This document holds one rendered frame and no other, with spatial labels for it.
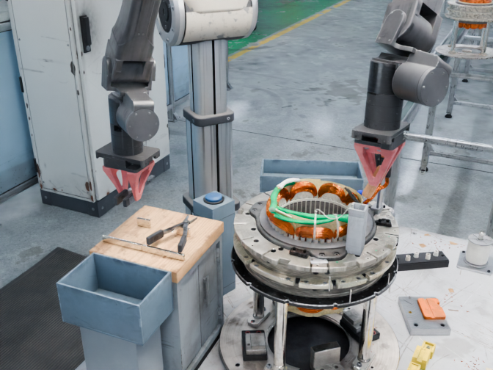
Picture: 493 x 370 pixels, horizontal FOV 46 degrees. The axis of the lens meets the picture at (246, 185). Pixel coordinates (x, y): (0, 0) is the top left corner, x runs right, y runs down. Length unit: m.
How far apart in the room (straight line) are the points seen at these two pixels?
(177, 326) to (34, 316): 1.70
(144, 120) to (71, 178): 2.54
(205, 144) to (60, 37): 1.83
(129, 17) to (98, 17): 2.31
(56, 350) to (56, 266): 0.64
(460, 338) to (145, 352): 0.71
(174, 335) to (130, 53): 0.53
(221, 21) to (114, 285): 0.64
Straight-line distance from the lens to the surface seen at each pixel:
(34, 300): 2.89
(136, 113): 0.96
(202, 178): 1.52
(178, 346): 1.17
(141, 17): 0.95
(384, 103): 0.92
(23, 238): 3.42
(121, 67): 1.00
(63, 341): 2.62
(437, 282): 1.59
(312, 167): 1.50
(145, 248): 1.11
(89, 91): 3.24
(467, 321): 1.48
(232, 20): 1.40
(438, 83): 0.88
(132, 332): 1.03
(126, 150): 1.06
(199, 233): 1.16
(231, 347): 1.29
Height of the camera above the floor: 1.66
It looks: 26 degrees down
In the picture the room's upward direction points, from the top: straight up
